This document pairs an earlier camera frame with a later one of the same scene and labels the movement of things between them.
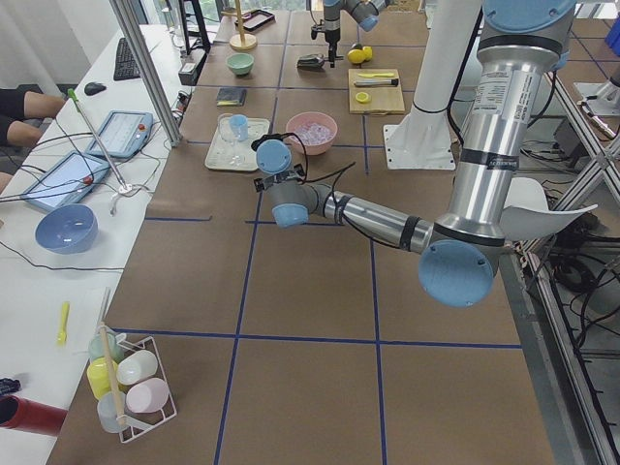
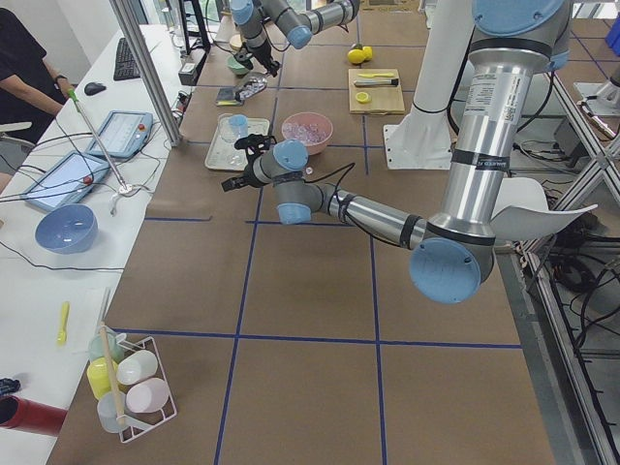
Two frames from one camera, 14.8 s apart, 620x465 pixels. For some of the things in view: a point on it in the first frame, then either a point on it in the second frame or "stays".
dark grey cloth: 231,96 stays
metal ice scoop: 311,61 → 249,84
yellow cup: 99,375 stays
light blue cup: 239,127 stays
